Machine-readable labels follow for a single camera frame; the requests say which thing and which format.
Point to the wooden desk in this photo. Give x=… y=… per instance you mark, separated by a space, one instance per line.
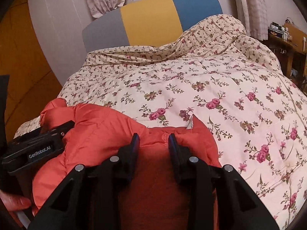
x=288 y=43

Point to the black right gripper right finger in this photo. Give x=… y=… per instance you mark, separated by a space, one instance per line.
x=219 y=197

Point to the orange padded jacket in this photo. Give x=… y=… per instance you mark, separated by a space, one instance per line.
x=153 y=199

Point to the right floral curtain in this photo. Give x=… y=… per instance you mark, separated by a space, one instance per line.
x=253 y=15

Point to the grey yellow blue headboard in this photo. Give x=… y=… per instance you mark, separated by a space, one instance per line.
x=147 y=23

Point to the floral bed quilt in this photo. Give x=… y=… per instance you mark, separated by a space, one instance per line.
x=231 y=82

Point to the wooden wardrobe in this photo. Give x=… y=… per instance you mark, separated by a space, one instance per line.
x=32 y=83

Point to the person's left hand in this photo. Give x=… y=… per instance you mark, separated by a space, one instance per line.
x=14 y=203

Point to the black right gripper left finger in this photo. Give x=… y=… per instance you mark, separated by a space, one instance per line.
x=88 y=197

